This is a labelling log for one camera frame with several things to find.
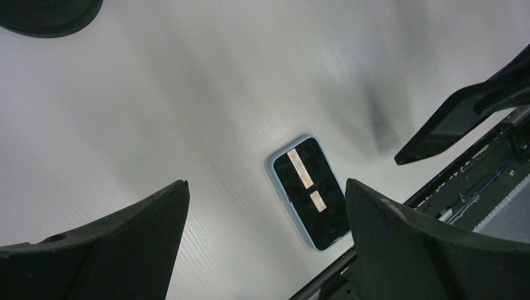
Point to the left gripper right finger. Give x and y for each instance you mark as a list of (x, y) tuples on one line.
[(405, 254)]

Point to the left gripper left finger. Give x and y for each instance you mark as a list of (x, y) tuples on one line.
[(129, 254)]

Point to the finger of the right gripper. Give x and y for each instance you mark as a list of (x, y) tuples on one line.
[(508, 88)]

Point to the black phone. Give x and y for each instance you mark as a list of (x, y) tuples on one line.
[(456, 117)]

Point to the black pole stand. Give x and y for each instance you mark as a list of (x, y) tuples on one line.
[(48, 18)]

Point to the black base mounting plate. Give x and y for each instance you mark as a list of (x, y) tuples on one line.
[(461, 195)]

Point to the white slotted cable duct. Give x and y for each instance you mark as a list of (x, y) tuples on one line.
[(510, 218)]

